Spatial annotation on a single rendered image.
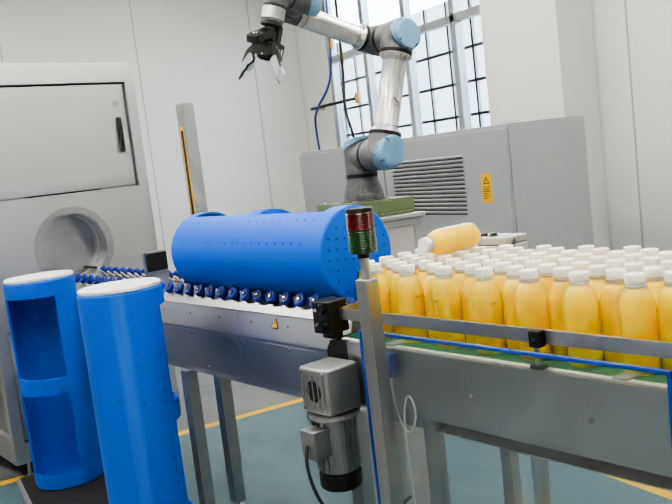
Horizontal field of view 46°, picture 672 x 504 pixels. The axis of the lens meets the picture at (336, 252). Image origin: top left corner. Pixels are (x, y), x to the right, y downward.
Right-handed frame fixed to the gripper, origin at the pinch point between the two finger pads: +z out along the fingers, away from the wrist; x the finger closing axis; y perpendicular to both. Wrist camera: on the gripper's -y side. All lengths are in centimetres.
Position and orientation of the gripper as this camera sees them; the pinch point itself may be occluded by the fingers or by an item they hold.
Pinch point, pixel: (258, 82)
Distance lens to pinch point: 260.2
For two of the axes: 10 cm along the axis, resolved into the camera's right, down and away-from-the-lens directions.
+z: -1.8, 9.8, 0.3
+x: -9.2, -1.8, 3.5
